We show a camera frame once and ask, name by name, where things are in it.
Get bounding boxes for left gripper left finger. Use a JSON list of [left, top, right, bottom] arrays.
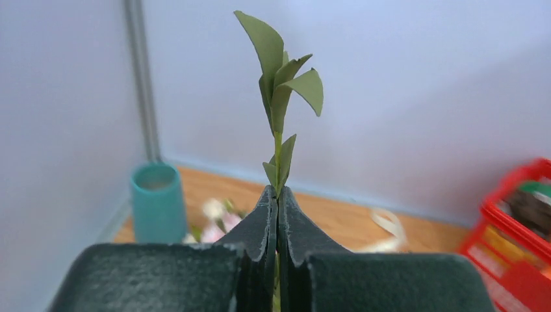
[[49, 186, 277, 311]]

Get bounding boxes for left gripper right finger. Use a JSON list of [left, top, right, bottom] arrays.
[[277, 188, 494, 311]]

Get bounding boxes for pink and white flowers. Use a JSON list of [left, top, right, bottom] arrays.
[[182, 198, 248, 244]]

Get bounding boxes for cream printed ribbon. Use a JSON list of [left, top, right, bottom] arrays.
[[352, 208, 408, 254]]

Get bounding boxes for green leafy sprig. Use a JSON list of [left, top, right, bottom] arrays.
[[233, 10, 324, 312]]

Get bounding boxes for teal cylindrical vase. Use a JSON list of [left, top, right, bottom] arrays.
[[130, 162, 188, 244]]

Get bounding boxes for red plastic shopping basket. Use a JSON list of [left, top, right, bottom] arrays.
[[459, 158, 550, 311]]

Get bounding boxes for green snack bag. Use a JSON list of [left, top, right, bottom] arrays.
[[519, 180, 550, 202]]

